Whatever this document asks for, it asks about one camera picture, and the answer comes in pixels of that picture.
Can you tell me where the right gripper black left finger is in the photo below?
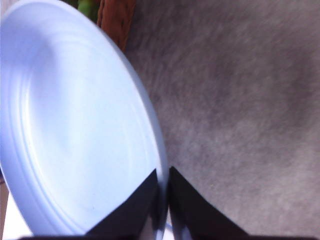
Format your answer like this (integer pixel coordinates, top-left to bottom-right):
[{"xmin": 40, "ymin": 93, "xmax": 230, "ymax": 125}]
[{"xmin": 85, "ymin": 169, "xmax": 158, "ymax": 237}]

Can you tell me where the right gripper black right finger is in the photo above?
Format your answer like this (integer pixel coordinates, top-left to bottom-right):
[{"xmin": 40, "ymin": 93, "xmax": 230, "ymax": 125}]
[{"xmin": 169, "ymin": 166, "xmax": 250, "ymax": 238}]

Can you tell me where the light blue plate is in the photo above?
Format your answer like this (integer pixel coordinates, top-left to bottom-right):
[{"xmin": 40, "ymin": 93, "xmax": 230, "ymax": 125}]
[{"xmin": 0, "ymin": 1, "xmax": 168, "ymax": 237}]

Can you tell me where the brown wicker basket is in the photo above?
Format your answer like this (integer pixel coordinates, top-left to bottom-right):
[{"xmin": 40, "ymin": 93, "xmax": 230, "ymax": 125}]
[{"xmin": 96, "ymin": 0, "xmax": 136, "ymax": 51}]

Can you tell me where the green toy pepper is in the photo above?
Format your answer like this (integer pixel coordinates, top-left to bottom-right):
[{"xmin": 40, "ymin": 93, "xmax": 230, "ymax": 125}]
[{"xmin": 77, "ymin": 0, "xmax": 101, "ymax": 23}]

